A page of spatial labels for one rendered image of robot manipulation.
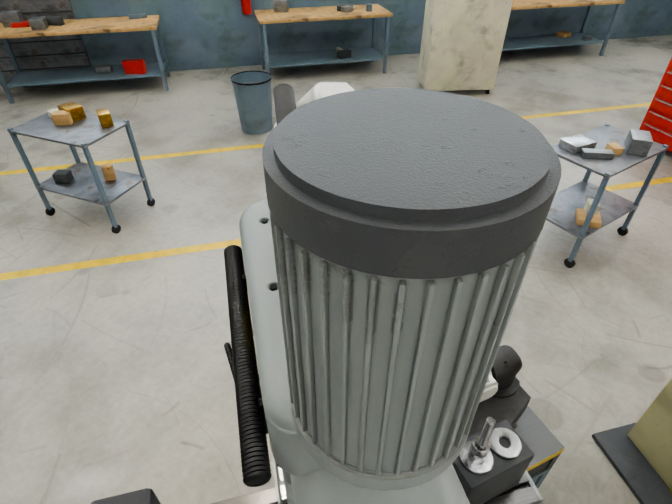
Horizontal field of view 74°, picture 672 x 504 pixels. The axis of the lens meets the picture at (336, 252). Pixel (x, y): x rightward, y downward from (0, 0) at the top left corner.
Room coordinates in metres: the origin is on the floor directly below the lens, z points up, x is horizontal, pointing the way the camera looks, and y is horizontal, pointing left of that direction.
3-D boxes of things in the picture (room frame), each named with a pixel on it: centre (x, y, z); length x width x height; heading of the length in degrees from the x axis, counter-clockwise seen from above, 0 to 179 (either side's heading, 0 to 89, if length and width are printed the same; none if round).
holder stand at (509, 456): (0.62, -0.43, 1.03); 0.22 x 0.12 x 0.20; 115
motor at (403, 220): (0.29, -0.05, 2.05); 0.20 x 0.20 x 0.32
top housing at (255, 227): (0.52, 0.01, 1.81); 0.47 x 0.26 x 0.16; 14
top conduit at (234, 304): (0.46, 0.14, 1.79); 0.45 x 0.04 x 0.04; 14
